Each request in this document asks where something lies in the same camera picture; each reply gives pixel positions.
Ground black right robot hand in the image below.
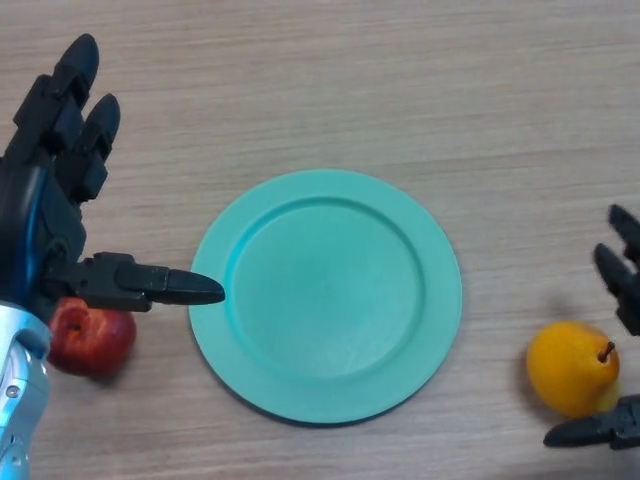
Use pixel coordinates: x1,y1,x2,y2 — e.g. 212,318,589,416
543,203,640,451

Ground green round plate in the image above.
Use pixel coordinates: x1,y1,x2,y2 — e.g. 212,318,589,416
188,168,464,427

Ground red apple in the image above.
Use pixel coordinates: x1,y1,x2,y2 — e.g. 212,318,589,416
47,297,138,377

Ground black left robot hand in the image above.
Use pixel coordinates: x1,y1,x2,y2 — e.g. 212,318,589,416
0,33,226,326

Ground yellow pear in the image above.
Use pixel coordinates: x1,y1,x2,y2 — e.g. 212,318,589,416
525,321,621,420

